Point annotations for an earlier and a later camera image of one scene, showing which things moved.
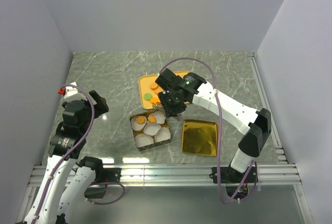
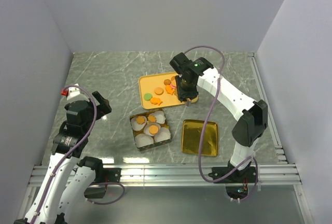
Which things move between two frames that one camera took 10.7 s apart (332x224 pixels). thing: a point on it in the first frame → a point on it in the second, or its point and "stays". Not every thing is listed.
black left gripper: x=101 y=107 stays
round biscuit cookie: x=153 y=86 → x=153 y=129
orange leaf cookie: x=152 y=119 stays
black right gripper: x=168 y=110 → x=182 y=94
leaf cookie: x=140 y=120 stays
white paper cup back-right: x=160 y=116 stays
